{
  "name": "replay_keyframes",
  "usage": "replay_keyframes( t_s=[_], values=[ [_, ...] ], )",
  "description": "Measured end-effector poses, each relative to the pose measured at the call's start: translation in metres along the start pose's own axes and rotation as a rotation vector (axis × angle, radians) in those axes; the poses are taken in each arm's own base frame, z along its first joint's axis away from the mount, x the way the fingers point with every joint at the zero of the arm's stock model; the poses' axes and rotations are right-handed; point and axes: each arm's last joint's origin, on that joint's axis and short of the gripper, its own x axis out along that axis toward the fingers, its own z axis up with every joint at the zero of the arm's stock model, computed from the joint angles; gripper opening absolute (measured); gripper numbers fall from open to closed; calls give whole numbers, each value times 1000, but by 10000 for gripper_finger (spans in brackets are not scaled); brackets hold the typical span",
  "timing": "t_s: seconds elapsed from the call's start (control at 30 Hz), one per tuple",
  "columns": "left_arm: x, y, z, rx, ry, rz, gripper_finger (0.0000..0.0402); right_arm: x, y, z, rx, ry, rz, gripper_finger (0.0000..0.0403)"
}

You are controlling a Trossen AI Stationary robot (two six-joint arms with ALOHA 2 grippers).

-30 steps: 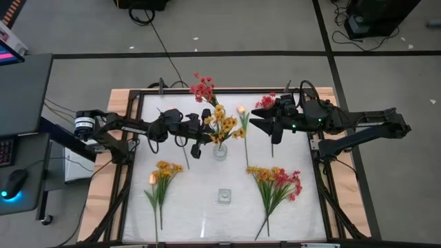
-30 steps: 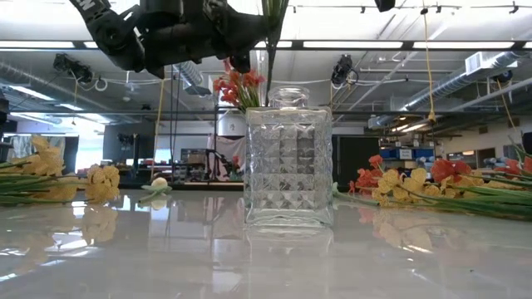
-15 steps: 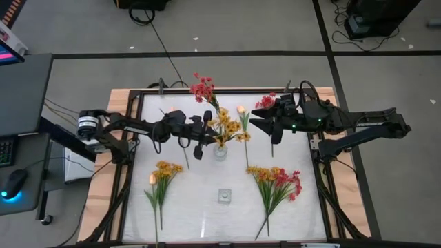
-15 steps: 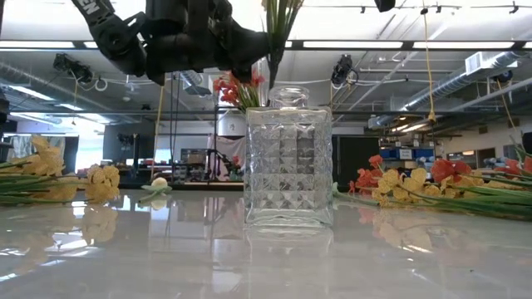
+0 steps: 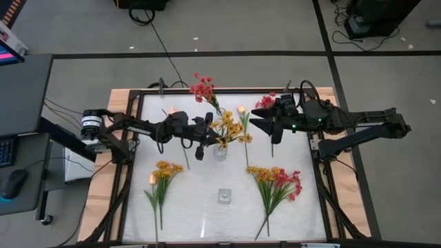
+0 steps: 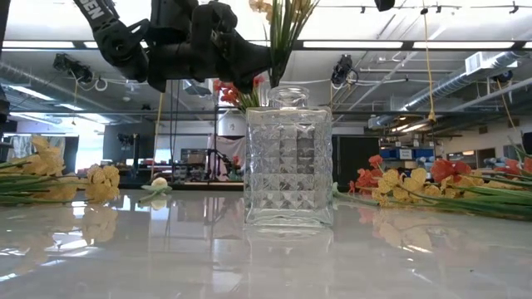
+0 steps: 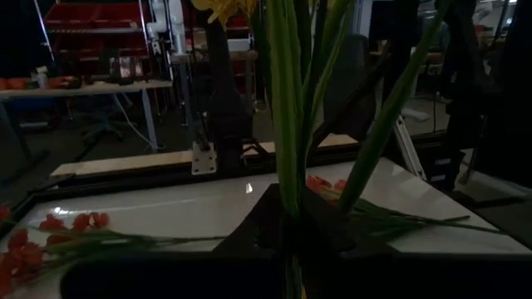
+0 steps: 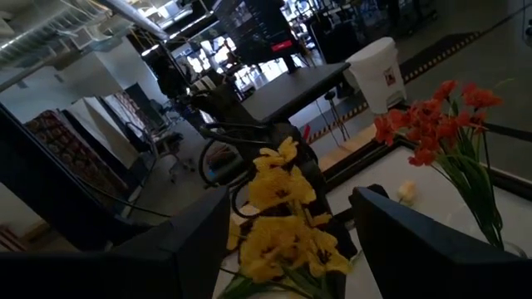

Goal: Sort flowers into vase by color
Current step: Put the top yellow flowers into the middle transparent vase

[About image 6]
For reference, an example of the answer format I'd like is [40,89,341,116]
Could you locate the black cabinet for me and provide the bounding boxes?
[337,135,380,189]

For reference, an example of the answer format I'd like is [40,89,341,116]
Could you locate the black ceiling-mounted camera rig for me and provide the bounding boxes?
[52,52,96,85]
[331,53,355,87]

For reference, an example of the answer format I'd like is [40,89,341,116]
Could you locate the yellow hanging cord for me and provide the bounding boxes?
[149,91,165,180]
[420,6,438,125]

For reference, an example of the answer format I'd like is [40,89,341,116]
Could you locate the leaf-patterned curtain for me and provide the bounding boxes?
[6,135,67,167]

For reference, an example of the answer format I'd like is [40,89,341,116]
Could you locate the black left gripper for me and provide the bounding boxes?
[145,0,274,94]

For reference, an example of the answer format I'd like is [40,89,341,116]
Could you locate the yellow artificial flower bunch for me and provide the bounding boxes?
[248,0,321,89]
[372,167,532,219]
[0,135,121,207]

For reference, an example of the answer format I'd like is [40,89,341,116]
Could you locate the blue storage bins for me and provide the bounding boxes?
[378,145,436,162]

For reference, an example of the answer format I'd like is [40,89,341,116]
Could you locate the square cut-glass vase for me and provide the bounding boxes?
[244,85,335,228]

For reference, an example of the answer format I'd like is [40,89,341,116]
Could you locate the white cylindrical tank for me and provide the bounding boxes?
[215,112,247,138]

